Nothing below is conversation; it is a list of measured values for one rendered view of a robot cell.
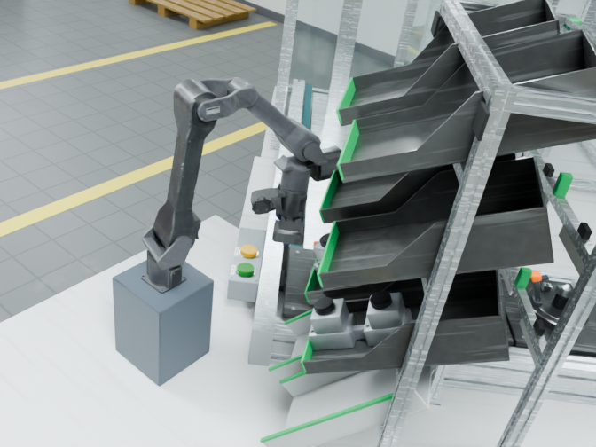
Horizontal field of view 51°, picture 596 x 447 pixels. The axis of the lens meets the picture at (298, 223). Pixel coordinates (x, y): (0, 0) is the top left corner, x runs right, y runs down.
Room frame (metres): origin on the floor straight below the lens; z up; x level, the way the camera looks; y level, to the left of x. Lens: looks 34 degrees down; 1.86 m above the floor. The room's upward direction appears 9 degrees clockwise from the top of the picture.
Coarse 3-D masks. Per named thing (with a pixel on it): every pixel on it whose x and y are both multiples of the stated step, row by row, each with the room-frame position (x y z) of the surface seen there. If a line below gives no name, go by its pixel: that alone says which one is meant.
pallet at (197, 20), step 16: (144, 0) 6.18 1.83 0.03; (160, 0) 6.00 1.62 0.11; (176, 0) 6.08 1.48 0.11; (192, 0) 6.16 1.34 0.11; (208, 0) 6.25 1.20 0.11; (224, 0) 6.33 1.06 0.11; (192, 16) 5.67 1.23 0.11; (208, 16) 5.77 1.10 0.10; (224, 16) 5.87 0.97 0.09; (240, 16) 6.16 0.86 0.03
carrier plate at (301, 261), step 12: (300, 252) 1.20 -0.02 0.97; (312, 252) 1.21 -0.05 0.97; (288, 264) 1.15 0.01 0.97; (300, 264) 1.15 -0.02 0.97; (312, 264) 1.16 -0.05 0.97; (288, 276) 1.11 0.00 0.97; (300, 276) 1.11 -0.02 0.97; (288, 288) 1.06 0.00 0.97; (300, 288) 1.07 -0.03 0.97; (288, 300) 1.02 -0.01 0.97; (300, 300) 1.03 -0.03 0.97; (288, 312) 0.99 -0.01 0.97; (300, 312) 0.99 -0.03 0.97
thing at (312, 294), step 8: (312, 272) 0.83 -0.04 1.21; (312, 280) 0.81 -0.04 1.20; (312, 288) 0.80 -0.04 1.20; (320, 288) 0.81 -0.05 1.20; (328, 288) 0.80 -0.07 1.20; (336, 288) 0.77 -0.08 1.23; (344, 288) 0.77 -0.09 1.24; (352, 288) 0.76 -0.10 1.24; (360, 288) 0.76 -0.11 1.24; (368, 288) 0.76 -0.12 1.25; (376, 288) 0.76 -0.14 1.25; (384, 288) 0.76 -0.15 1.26; (312, 296) 0.77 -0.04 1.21; (320, 296) 0.77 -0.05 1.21; (328, 296) 0.77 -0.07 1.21; (336, 296) 0.77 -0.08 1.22; (344, 296) 0.76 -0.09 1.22; (352, 296) 0.76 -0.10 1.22; (360, 296) 0.76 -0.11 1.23; (368, 296) 0.76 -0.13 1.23
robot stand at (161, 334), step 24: (144, 264) 0.96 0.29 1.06; (120, 288) 0.89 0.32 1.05; (144, 288) 0.89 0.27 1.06; (192, 288) 0.91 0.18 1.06; (120, 312) 0.90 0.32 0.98; (144, 312) 0.86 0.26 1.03; (168, 312) 0.85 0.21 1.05; (192, 312) 0.90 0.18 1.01; (120, 336) 0.90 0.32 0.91; (144, 336) 0.86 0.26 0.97; (168, 336) 0.85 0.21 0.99; (192, 336) 0.90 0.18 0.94; (144, 360) 0.86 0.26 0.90; (168, 360) 0.85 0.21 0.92; (192, 360) 0.90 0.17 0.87
